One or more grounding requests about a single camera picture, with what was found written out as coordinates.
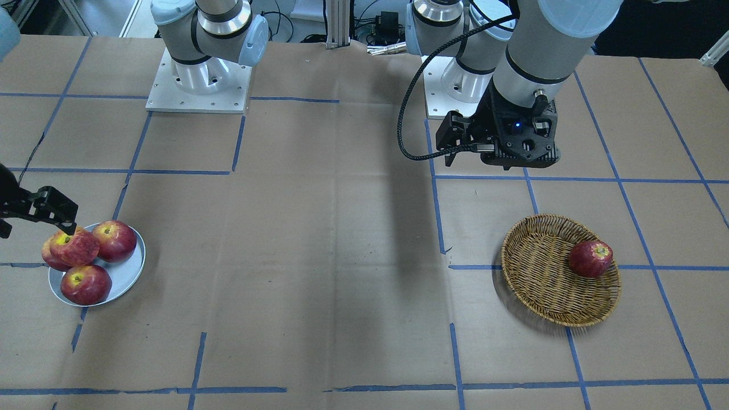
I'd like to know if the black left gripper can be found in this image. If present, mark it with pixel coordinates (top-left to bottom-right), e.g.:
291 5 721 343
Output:
436 80 562 170

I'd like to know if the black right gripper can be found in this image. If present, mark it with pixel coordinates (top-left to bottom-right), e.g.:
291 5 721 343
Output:
1 165 78 239

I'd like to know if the transferred red apple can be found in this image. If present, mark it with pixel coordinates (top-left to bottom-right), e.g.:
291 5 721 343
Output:
49 225 101 267

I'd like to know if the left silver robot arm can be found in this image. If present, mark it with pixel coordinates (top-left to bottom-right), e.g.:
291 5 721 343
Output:
396 1 622 170

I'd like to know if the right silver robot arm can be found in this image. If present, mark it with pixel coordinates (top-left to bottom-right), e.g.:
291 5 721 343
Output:
1 1 269 239

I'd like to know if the red apple on plate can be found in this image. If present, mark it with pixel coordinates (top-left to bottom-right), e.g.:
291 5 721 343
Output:
41 238 71 272
60 264 113 306
91 220 137 263

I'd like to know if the red apple on plate back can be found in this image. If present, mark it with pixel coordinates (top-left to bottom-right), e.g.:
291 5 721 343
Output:
91 220 137 263

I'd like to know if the red apple on plate front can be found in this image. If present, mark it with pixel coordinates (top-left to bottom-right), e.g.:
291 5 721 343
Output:
60 264 113 306

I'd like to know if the light blue plate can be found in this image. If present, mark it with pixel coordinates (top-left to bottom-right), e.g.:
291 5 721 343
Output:
48 223 146 307

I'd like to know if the woven wicker basket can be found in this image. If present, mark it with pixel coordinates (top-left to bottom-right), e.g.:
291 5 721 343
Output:
500 214 622 327

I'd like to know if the red apple remaining in basket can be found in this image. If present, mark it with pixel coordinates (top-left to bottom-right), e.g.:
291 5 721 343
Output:
568 240 613 278

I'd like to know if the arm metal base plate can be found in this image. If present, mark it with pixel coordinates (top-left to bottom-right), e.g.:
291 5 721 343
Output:
424 56 494 120
145 50 253 114

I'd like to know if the braided black cable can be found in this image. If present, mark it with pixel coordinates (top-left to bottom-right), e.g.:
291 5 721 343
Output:
396 9 519 161

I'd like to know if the aluminium frame post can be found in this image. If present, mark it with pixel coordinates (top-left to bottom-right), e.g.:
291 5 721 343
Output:
323 0 353 50

